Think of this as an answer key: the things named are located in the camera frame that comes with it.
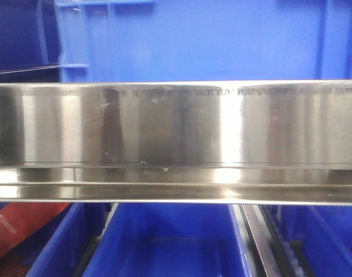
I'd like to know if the upper blue shelf bin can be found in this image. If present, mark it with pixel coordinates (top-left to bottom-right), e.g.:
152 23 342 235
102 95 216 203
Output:
54 1 352 82

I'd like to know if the lower middle blue bin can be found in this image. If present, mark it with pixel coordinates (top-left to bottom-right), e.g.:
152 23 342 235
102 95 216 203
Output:
84 203 252 276

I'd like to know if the metal roller track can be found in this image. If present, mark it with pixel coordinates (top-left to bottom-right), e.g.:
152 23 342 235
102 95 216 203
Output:
238 204 310 276

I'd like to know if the lower left blue bin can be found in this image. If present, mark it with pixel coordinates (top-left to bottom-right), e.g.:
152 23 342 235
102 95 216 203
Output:
0 203 111 276

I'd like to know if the upper left dark blue bin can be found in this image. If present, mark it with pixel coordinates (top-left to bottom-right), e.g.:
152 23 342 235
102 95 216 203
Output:
0 1 61 83

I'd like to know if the lower right blue bin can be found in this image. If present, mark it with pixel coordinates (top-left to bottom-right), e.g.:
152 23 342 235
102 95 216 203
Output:
280 205 352 276

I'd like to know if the stainless steel shelf rail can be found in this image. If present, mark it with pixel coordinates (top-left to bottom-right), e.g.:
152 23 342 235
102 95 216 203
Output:
0 80 352 205

